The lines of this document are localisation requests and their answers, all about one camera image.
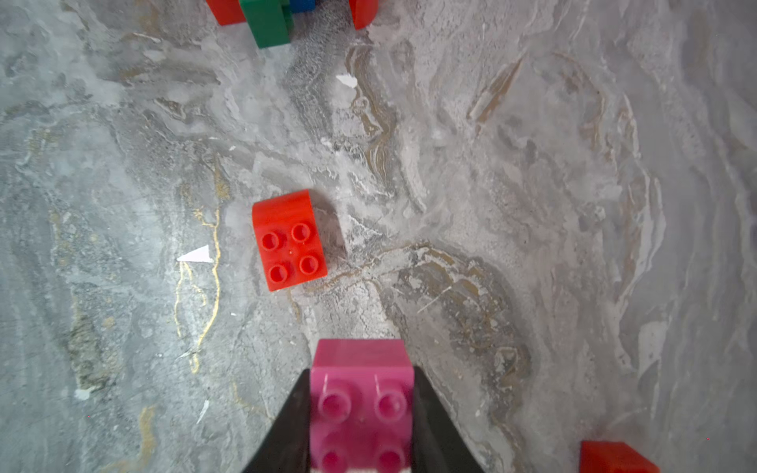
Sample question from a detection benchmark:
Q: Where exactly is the pink lego brick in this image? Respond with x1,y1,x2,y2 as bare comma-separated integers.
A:
310,339,414,472

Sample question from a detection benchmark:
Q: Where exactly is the red lego brick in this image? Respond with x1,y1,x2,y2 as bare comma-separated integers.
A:
349,0,379,30
206,0,246,26
579,441,660,473
252,189,327,292

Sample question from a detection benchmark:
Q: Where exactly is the blue lego brick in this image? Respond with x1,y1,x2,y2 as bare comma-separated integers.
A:
290,0,317,14

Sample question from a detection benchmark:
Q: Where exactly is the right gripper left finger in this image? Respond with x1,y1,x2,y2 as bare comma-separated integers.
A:
242,369,311,473

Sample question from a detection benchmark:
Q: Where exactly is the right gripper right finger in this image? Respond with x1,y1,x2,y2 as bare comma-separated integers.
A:
411,366,484,473

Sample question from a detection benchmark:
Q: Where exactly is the green lego brick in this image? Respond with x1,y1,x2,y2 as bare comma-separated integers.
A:
240,0,294,49

